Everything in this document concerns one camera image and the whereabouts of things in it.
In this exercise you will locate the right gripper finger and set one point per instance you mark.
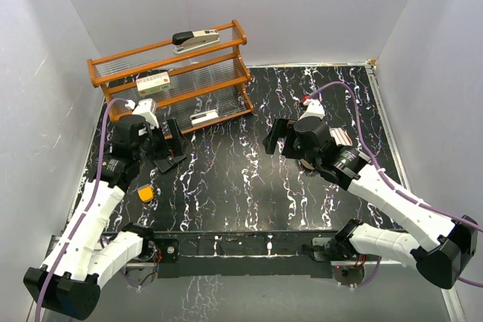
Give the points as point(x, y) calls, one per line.
point(278, 130)
point(290, 150)

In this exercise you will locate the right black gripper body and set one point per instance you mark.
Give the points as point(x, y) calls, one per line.
point(308, 154)

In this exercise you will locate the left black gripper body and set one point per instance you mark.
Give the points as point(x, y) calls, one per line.
point(144, 151)

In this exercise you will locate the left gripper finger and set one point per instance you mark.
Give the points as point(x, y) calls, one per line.
point(177, 143)
point(158, 142)

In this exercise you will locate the black leather card holder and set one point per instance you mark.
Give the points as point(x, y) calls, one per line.
point(166, 164)

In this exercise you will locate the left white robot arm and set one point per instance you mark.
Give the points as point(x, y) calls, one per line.
point(71, 278)

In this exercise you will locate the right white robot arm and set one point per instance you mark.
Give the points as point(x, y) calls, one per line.
point(437, 245)

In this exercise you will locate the wooden oval card tray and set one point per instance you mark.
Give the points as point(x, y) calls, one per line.
point(306, 164)

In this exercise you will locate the small white stapler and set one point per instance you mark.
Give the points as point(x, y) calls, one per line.
point(203, 118)

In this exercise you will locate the yellow round tape measure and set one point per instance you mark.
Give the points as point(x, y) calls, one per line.
point(145, 193)

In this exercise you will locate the white staples box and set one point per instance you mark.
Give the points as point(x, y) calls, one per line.
point(153, 84)

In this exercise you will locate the orange wooden three-tier shelf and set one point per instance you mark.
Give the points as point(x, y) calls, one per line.
point(197, 77)

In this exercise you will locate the black and beige stapler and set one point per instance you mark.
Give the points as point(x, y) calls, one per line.
point(184, 42)

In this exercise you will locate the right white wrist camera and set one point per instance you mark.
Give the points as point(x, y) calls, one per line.
point(312, 107)

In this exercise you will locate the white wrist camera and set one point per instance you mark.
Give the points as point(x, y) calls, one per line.
point(312, 107)
point(145, 108)

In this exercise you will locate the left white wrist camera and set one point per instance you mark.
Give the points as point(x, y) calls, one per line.
point(145, 108)

